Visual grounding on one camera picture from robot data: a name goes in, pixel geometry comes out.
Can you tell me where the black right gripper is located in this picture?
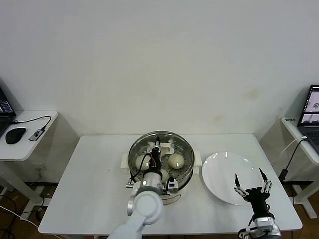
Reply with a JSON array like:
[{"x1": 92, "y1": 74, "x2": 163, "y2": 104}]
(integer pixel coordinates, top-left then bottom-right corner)
[{"x1": 233, "y1": 168, "x2": 274, "y2": 215}]

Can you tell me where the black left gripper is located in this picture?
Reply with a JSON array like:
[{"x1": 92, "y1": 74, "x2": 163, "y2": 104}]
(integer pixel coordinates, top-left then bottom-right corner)
[{"x1": 146, "y1": 135, "x2": 163, "y2": 173}]

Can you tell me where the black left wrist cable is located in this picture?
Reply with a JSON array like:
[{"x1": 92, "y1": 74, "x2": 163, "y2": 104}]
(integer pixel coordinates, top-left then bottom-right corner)
[{"x1": 127, "y1": 154, "x2": 152, "y2": 185}]

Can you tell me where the white steamed baozi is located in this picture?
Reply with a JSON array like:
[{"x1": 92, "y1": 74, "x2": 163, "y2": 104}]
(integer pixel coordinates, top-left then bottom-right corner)
[
  {"x1": 168, "y1": 153, "x2": 185, "y2": 170},
  {"x1": 134, "y1": 154, "x2": 150, "y2": 171},
  {"x1": 159, "y1": 168, "x2": 170, "y2": 184}
]

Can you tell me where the perforated steel steamer basket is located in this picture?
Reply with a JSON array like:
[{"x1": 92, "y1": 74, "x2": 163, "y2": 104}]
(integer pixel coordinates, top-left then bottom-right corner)
[{"x1": 128, "y1": 131, "x2": 195, "y2": 190}]

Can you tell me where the white side desk with mouse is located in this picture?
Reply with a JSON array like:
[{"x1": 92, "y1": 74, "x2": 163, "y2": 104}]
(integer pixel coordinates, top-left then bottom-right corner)
[{"x1": 0, "y1": 111, "x2": 58, "y2": 209}]

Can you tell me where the white electric cooker pot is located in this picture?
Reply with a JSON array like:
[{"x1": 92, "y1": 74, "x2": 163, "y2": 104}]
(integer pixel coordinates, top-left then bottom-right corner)
[{"x1": 121, "y1": 151, "x2": 202, "y2": 205}]

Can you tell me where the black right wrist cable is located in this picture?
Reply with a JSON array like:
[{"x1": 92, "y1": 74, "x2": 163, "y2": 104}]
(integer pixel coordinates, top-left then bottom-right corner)
[{"x1": 236, "y1": 214, "x2": 257, "y2": 239}]

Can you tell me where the round white plate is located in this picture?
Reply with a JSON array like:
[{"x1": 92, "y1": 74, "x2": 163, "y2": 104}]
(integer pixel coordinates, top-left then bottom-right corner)
[{"x1": 201, "y1": 151, "x2": 263, "y2": 206}]

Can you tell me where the grey laptop with image windows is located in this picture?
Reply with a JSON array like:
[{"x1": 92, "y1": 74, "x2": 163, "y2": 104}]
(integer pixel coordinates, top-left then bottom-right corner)
[{"x1": 296, "y1": 84, "x2": 319, "y2": 154}]

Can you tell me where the black usb hub cable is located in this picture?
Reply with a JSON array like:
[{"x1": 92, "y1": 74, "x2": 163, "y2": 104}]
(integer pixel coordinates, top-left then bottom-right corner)
[{"x1": 9, "y1": 116, "x2": 52, "y2": 132}]

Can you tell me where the black computer mouse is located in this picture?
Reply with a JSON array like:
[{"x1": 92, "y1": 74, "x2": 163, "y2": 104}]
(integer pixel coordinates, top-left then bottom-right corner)
[{"x1": 4, "y1": 127, "x2": 26, "y2": 144}]

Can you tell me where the white laptop cable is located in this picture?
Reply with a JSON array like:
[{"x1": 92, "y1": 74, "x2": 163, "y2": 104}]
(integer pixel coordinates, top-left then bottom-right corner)
[{"x1": 279, "y1": 137, "x2": 308, "y2": 157}]

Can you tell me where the small grey usb hub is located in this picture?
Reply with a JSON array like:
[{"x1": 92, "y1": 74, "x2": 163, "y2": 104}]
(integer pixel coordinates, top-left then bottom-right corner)
[{"x1": 28, "y1": 128, "x2": 43, "y2": 142}]

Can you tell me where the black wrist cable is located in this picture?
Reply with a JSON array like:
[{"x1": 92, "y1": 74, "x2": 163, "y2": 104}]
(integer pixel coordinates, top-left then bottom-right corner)
[
  {"x1": 127, "y1": 154, "x2": 152, "y2": 185},
  {"x1": 236, "y1": 214, "x2": 257, "y2": 239}
]

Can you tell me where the glass lid with white handle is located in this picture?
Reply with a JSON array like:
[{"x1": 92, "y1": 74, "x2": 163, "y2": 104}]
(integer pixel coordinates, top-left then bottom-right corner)
[{"x1": 128, "y1": 130, "x2": 195, "y2": 185}]

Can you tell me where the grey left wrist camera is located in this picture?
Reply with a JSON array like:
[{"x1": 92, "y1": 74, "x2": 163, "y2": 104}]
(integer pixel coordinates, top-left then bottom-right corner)
[{"x1": 166, "y1": 178, "x2": 180, "y2": 194}]

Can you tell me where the black laptop with dark screen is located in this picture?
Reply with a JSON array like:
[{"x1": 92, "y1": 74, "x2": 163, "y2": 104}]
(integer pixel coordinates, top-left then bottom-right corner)
[{"x1": 0, "y1": 79, "x2": 17, "y2": 136}]

